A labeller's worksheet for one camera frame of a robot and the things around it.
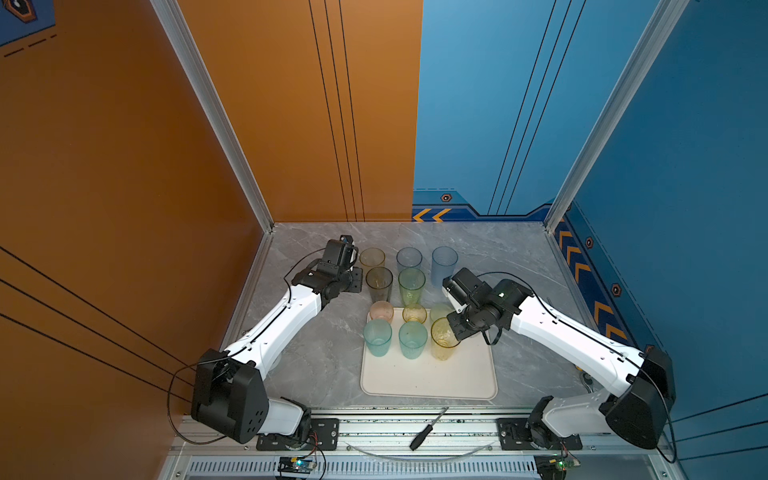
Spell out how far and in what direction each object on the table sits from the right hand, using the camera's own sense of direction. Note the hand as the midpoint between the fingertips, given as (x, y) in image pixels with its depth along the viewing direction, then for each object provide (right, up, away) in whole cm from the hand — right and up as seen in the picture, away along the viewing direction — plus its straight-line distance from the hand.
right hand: (454, 326), depth 78 cm
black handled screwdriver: (-10, -27, -5) cm, 29 cm away
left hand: (-27, +14, +8) cm, 31 cm away
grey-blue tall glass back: (-11, +18, +16) cm, 27 cm away
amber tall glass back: (-23, +18, +23) cm, 37 cm away
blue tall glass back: (0, +16, +20) cm, 26 cm away
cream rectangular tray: (+5, -15, +7) cm, 18 cm away
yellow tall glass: (-4, -2, -6) cm, 7 cm away
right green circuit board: (+22, -32, -7) cm, 39 cm away
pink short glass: (-20, +1, +13) cm, 24 cm away
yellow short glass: (-8, 0, +13) cm, 16 cm away
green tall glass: (-10, +10, +15) cm, 21 cm away
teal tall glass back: (-10, -6, +9) cm, 15 cm away
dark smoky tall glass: (-20, +11, +15) cm, 28 cm away
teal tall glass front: (-21, -5, +8) cm, 23 cm away
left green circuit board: (-39, -31, -7) cm, 51 cm away
